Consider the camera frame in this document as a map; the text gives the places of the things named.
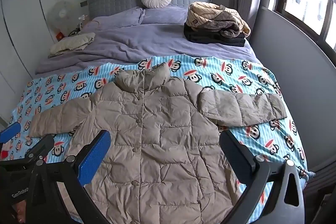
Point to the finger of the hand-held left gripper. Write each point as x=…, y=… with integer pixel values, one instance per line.
x=42, y=146
x=10, y=133

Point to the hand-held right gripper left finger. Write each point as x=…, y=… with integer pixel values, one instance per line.
x=97, y=158

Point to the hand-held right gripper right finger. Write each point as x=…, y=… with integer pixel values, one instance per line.
x=236, y=158

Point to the beige puffer jacket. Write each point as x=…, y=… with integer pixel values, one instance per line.
x=157, y=134

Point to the person's left hand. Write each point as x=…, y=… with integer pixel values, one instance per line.
x=20, y=212

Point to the blue monkey printed blanket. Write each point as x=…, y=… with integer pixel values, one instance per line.
x=236, y=70

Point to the white wardrobe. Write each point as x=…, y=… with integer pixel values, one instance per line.
x=18, y=37

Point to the cream folded garment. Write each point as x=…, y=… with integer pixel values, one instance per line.
x=72, y=43

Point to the small red box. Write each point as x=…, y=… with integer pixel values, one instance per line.
x=59, y=35

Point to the black folded garment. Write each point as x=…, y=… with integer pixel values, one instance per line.
x=207, y=36

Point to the purple duvet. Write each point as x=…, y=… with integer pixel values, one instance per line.
x=147, y=40

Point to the white electric fan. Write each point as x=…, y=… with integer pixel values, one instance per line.
x=63, y=14

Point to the grey furry garment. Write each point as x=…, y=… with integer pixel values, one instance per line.
x=231, y=26

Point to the small white ornament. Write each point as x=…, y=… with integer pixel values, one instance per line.
x=83, y=19

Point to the purple pillow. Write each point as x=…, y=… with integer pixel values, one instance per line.
x=118, y=19
x=168, y=15

